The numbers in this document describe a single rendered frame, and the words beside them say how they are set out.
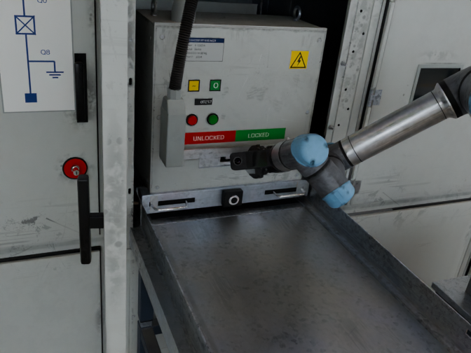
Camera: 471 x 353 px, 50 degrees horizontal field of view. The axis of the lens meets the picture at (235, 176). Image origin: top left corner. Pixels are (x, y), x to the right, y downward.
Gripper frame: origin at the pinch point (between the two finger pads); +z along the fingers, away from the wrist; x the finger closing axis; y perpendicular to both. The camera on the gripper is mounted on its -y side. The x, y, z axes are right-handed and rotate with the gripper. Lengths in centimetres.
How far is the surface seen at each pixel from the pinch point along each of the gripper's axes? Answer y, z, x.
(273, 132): 10.9, 0.8, 9.0
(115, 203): -47, -64, -8
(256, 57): 2.6, -10.0, 28.0
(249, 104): 2.1, -3.4, 16.6
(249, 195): 4.9, 10.0, -8.9
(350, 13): 27, -20, 37
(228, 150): -4.8, -0.9, 4.4
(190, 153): -15.9, -0.7, 4.3
